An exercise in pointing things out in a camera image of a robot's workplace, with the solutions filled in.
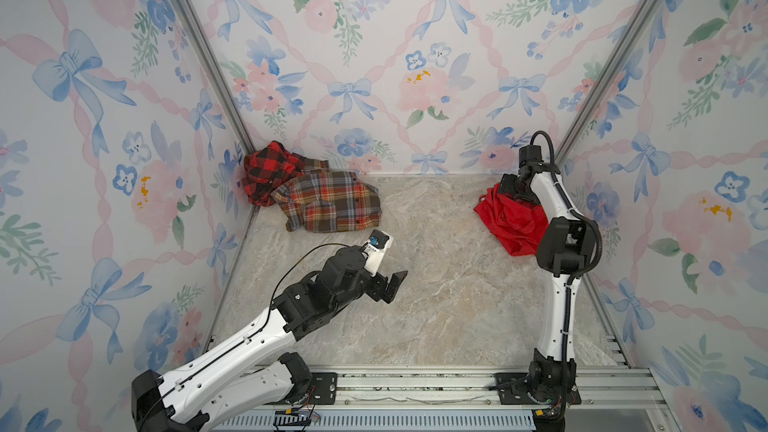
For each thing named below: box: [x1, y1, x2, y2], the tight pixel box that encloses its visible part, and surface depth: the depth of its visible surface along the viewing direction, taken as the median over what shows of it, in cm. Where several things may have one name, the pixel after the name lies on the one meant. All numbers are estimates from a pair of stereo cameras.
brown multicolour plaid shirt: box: [271, 158, 382, 233], surface depth 103 cm
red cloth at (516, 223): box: [474, 183, 549, 257], surface depth 99 cm
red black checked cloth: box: [241, 140, 306, 207], surface depth 109 cm
